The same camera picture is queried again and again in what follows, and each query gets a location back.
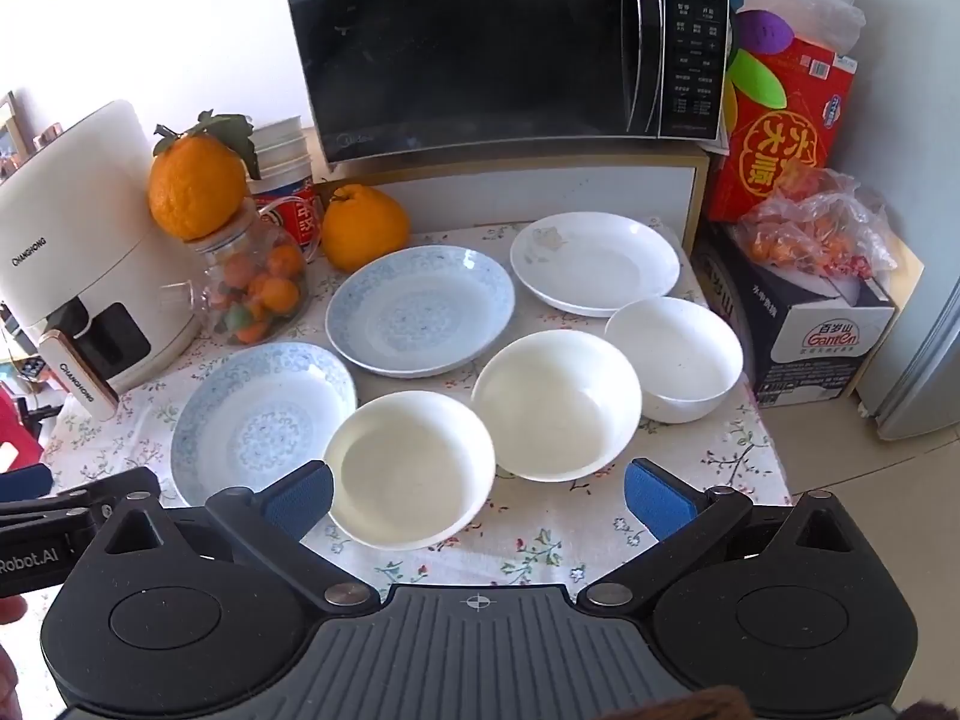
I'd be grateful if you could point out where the large orange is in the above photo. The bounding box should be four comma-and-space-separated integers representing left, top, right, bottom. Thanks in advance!
321, 184, 412, 273

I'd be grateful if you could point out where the plastic bag of small oranges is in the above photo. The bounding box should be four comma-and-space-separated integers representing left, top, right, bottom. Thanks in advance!
735, 169, 897, 293

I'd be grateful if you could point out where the floral tablecloth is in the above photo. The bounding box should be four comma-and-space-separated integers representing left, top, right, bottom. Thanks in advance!
41, 221, 794, 593

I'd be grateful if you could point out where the stack of white cups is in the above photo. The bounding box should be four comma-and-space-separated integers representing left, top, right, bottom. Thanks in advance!
251, 118, 312, 182

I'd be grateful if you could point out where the glass jar of small oranges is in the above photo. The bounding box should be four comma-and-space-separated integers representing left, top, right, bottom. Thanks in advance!
169, 199, 312, 346

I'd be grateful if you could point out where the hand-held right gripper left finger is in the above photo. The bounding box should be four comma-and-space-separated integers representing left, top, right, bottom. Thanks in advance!
94, 461, 383, 616

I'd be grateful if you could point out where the cream bowl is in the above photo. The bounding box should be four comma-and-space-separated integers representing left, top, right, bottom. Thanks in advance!
471, 330, 643, 483
324, 390, 496, 550

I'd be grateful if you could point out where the red gift box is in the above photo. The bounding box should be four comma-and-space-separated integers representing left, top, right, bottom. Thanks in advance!
709, 34, 860, 222

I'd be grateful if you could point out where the purple and green toy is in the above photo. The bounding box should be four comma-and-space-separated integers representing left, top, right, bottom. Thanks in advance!
731, 9, 792, 115

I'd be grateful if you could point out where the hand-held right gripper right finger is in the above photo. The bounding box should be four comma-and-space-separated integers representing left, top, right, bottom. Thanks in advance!
577, 457, 863, 612

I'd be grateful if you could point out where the white bowl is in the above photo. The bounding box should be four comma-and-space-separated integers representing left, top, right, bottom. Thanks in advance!
604, 297, 744, 425

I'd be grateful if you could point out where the black microwave oven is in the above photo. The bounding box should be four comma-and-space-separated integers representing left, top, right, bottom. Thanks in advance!
283, 0, 732, 164

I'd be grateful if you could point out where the grey refrigerator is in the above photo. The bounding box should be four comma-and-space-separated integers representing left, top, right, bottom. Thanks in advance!
855, 187, 960, 442

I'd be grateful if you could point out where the black cardboard box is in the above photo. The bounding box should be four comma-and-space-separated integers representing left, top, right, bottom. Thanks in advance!
694, 221, 897, 410

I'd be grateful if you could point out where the white flower print plate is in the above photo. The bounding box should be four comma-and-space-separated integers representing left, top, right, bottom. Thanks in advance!
510, 211, 681, 318

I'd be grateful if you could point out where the red and white cup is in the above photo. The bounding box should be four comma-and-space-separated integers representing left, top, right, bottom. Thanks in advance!
250, 178, 325, 260

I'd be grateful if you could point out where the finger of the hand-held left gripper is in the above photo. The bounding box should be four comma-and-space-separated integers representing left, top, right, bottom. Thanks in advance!
0, 467, 162, 537
0, 463, 53, 502

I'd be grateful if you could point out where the blue patterned plate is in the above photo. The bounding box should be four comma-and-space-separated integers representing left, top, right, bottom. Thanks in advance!
325, 244, 517, 379
171, 342, 358, 509

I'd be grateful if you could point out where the red plastic chair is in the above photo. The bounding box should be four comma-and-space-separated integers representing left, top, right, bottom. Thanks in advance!
0, 382, 46, 475

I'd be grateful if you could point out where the wooden picture frame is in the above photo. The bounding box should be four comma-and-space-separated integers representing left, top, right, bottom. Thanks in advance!
0, 90, 25, 160

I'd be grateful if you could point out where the orange with green leaves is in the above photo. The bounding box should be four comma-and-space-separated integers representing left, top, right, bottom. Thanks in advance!
148, 111, 260, 242

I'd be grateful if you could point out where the white air fryer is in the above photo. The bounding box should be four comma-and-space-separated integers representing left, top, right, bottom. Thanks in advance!
0, 99, 202, 421

